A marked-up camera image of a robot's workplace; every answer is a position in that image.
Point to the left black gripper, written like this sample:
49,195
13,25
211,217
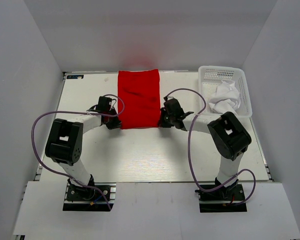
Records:
115,125

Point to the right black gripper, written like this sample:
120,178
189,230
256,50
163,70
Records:
162,123

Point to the red t shirt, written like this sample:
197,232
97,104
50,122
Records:
140,92

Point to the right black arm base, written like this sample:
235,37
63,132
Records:
220,202

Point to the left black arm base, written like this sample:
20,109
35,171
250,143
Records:
79,199

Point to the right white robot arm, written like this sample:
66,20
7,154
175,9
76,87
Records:
230,137

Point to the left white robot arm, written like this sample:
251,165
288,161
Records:
65,140

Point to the blue table label sticker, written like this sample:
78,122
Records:
75,76

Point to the white t shirt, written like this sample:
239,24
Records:
226,98

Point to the white plastic basket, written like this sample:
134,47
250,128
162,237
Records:
209,77

